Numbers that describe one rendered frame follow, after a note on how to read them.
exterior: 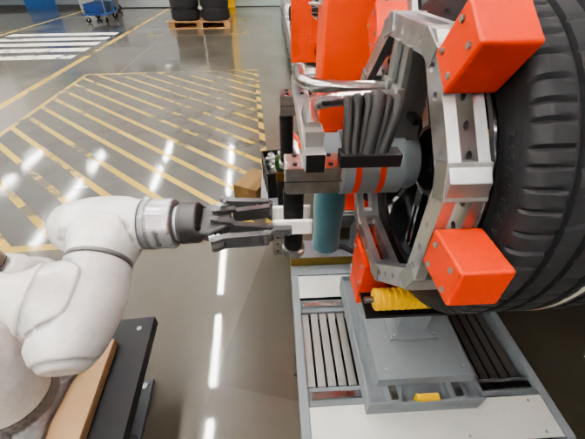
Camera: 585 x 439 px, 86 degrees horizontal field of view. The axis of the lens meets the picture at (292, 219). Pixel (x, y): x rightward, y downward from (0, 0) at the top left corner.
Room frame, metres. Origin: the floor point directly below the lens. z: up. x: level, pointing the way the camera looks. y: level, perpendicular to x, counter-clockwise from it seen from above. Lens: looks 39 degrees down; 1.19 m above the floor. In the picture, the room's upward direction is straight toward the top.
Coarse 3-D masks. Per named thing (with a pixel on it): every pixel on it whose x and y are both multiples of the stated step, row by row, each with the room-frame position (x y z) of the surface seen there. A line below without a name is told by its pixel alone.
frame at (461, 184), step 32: (384, 32) 0.74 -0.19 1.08; (416, 32) 0.58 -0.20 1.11; (384, 64) 0.85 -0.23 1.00; (448, 96) 0.45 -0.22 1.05; (480, 96) 0.45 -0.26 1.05; (448, 128) 0.41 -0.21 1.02; (480, 128) 0.41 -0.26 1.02; (448, 160) 0.38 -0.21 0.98; (480, 160) 0.38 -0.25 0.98; (448, 192) 0.36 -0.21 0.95; (480, 192) 0.36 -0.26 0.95; (448, 224) 0.39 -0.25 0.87; (384, 256) 0.58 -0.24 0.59; (416, 256) 0.38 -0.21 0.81; (416, 288) 0.36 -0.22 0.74
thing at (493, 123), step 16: (496, 112) 0.45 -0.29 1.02; (496, 128) 0.44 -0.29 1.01; (432, 144) 0.70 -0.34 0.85; (496, 144) 0.42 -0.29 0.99; (432, 160) 0.69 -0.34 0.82; (496, 160) 0.41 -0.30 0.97; (432, 176) 0.66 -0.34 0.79; (384, 192) 0.78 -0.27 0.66; (400, 192) 0.72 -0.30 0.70; (416, 192) 0.64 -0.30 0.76; (400, 208) 0.73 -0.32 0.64; (416, 208) 0.63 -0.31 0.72; (400, 224) 0.68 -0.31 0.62; (416, 224) 0.60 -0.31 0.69; (480, 224) 0.38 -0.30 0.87; (400, 240) 0.62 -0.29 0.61
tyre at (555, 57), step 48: (432, 0) 0.75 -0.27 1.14; (576, 0) 0.52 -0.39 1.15; (576, 48) 0.44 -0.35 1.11; (528, 96) 0.40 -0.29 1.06; (576, 96) 0.39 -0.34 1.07; (528, 144) 0.36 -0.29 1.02; (576, 144) 0.36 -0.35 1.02; (528, 192) 0.33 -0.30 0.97; (576, 192) 0.33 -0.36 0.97; (528, 240) 0.31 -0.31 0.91; (576, 240) 0.31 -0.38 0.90; (528, 288) 0.31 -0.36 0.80; (576, 288) 0.31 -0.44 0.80
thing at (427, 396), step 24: (360, 336) 0.62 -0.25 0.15; (360, 360) 0.52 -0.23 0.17; (360, 384) 0.47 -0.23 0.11; (408, 384) 0.45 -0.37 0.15; (432, 384) 0.45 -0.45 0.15; (456, 384) 0.44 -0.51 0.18; (384, 408) 0.39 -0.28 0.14; (408, 408) 0.39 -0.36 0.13; (432, 408) 0.39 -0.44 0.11; (456, 408) 0.40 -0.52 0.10
